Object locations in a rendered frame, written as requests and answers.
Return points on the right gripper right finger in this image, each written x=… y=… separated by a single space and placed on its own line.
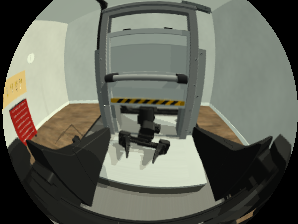
x=225 y=162

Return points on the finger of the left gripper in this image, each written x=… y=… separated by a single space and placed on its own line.
x=159 y=147
x=126 y=144

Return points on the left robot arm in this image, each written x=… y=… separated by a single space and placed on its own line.
x=148 y=128

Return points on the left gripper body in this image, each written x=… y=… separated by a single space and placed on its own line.
x=145 y=142

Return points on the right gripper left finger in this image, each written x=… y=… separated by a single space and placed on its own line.
x=77 y=165

